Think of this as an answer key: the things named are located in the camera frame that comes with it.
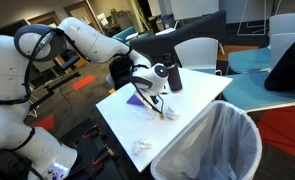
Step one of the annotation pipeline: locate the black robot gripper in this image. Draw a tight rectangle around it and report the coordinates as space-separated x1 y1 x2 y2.
138 87 164 113

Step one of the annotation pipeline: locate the white whiteboard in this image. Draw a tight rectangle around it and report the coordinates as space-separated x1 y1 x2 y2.
169 0 220 22

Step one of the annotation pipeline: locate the dark insulated water bottle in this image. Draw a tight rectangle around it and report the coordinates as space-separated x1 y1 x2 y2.
163 54 184 94

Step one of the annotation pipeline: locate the white wire frame stand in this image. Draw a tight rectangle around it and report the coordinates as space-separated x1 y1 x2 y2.
236 0 283 37

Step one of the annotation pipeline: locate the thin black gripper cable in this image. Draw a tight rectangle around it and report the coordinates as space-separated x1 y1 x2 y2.
130 63 166 116

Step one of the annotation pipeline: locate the white chair with teal seat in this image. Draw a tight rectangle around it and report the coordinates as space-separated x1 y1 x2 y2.
226 12 295 75

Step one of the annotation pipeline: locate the crumpled white tissue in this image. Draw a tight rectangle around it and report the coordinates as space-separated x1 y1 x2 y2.
131 138 153 157
164 105 181 121

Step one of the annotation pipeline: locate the dark bag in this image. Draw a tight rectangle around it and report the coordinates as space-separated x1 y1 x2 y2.
108 55 135 91

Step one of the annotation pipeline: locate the black backpack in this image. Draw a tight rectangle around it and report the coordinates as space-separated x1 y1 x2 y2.
263 29 295 99

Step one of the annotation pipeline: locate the orange handled clamp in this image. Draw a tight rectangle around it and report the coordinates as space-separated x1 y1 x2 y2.
91 143 116 167
82 124 105 140

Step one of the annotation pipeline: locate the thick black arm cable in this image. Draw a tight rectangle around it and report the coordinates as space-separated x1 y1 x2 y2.
0 23 75 107

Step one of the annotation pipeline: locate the white round trash bin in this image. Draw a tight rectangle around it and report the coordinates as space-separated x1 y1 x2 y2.
149 99 264 180

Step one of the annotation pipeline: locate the teal lounge chair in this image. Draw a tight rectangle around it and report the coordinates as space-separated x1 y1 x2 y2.
111 25 152 46

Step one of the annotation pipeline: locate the white plastic chair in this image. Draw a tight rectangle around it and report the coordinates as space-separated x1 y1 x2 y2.
173 36 220 77
105 73 116 89

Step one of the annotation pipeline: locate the teal sofa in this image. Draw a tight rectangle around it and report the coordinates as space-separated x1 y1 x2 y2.
221 71 295 114

